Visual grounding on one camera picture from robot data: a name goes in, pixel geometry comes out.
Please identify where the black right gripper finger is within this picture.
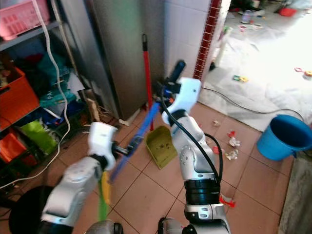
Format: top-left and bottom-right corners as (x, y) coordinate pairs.
(168, 59), (187, 83)

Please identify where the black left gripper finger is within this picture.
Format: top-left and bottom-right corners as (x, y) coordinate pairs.
(127, 136), (147, 156)

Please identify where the blue handled green broom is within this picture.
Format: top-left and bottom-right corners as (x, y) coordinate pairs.
(97, 100), (164, 222)

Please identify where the green dustpan with red handle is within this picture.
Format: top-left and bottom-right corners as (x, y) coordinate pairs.
(141, 33), (179, 170)

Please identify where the brown cardboard scrap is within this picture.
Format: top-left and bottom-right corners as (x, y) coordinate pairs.
(88, 99), (100, 122)

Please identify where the stainless steel refrigerator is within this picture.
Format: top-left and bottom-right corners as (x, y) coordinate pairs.
(61, 0), (166, 122)

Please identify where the silver robot left leg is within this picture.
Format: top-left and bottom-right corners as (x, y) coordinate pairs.
(85, 219), (124, 234)

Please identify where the silver robot leg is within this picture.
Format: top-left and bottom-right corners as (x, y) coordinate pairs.
(85, 219), (124, 234)
(157, 217), (186, 234)

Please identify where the lime green plastic bag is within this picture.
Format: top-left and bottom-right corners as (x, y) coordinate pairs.
(19, 119), (58, 156)

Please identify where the white crumpled paper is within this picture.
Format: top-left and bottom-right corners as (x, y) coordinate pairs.
(225, 150), (239, 161)
(228, 137), (242, 148)

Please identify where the silver robot right leg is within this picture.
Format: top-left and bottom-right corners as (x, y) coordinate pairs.
(157, 217), (186, 234)

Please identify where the black round stool seat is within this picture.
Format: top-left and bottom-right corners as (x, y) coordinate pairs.
(22, 185), (54, 234)

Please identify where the red plastic scrap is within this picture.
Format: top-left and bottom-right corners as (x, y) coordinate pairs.
(219, 195), (235, 208)

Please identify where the orange plastic bag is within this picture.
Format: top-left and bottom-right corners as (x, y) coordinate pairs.
(0, 129), (25, 161)

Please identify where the orange plastic crate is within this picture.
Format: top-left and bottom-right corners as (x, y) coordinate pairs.
(0, 68), (40, 130)

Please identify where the blue plastic bucket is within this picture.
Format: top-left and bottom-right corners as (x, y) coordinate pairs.
(256, 115), (307, 161)

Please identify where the red plastic bowl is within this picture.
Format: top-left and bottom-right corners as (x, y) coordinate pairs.
(278, 6), (298, 17)

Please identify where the grey metal storage shelf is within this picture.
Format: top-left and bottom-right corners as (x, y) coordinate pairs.
(0, 20), (78, 186)

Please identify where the pink plastic basket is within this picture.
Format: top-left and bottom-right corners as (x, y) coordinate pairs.
(0, 0), (50, 41)

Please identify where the red tiled concrete counter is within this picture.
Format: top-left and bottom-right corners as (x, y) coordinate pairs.
(278, 155), (312, 234)

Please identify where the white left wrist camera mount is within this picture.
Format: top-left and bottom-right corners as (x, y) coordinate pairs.
(87, 122), (117, 170)

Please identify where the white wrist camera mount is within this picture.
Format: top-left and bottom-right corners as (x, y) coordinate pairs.
(168, 77), (202, 125)
(87, 122), (117, 170)

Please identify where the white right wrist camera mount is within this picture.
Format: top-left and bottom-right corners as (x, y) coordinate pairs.
(168, 77), (202, 125)

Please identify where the white cord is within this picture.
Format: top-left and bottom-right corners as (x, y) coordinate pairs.
(0, 0), (70, 190)

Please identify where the black floor cable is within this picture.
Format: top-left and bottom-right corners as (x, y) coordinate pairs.
(202, 87), (305, 120)

